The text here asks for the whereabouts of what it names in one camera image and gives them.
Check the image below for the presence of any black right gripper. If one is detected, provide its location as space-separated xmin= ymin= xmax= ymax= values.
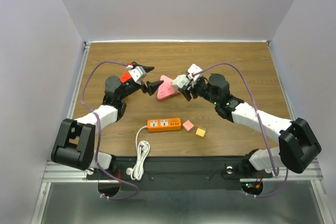
xmin=177 ymin=78 xmax=219 ymax=105

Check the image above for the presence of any white cube socket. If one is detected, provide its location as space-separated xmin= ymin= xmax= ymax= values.
xmin=172 ymin=74 xmax=191 ymax=91

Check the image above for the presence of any pink triangular socket adapter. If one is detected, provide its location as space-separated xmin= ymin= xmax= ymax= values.
xmin=156 ymin=75 xmax=178 ymax=101

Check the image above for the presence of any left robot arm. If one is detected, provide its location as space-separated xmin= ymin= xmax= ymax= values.
xmin=51 ymin=61 xmax=163 ymax=179

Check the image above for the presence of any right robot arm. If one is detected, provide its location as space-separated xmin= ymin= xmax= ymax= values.
xmin=172 ymin=74 xmax=322 ymax=177

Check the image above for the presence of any bright red cube socket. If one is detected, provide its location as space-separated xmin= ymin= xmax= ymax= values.
xmin=120 ymin=71 xmax=132 ymax=83

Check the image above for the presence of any pink cube socket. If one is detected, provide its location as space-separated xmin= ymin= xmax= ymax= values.
xmin=182 ymin=120 xmax=194 ymax=132

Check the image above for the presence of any orange power strip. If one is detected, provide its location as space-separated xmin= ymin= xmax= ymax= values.
xmin=147 ymin=118 xmax=182 ymax=132

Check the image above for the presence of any yellow green cube socket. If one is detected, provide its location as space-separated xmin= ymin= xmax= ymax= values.
xmin=195 ymin=127 xmax=206 ymax=137

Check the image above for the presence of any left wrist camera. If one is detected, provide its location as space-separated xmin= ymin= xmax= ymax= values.
xmin=126 ymin=62 xmax=146 ymax=84

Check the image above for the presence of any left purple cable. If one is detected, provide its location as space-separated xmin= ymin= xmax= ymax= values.
xmin=80 ymin=61 xmax=140 ymax=200

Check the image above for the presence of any purple cable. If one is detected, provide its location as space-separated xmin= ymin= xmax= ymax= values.
xmin=80 ymin=61 xmax=140 ymax=200
xmin=193 ymin=62 xmax=289 ymax=199

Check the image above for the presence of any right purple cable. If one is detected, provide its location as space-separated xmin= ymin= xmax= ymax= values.
xmin=193 ymin=62 xmax=289 ymax=199

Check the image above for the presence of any white power cord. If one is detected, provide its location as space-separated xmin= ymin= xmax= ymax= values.
xmin=126 ymin=125 xmax=151 ymax=181

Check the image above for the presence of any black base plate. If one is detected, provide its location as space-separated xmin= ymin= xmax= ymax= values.
xmin=52 ymin=155 xmax=274 ymax=192

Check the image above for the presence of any aluminium rail frame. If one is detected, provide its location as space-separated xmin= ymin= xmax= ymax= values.
xmin=30 ymin=40 xmax=92 ymax=224

